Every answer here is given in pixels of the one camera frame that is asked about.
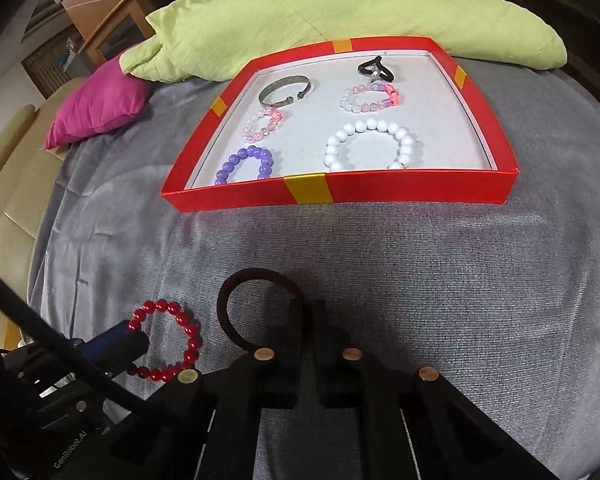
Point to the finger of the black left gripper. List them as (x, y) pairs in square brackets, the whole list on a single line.
[(117, 348)]

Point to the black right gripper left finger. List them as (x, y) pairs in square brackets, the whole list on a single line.
[(218, 415)]

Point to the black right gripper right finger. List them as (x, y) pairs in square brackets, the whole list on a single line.
[(411, 425)]

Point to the silver metal cuff bangle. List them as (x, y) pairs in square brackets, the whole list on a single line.
[(285, 91)]

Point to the grey bed blanket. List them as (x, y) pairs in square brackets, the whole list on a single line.
[(504, 300)]

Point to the beige leather headboard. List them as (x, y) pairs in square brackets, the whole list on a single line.
[(27, 176)]

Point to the magenta pillow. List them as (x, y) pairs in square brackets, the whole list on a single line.
[(107, 100)]

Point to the red shallow cardboard box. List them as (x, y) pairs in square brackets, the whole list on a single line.
[(389, 119)]

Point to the light green pillow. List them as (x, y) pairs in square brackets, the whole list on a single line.
[(215, 39)]

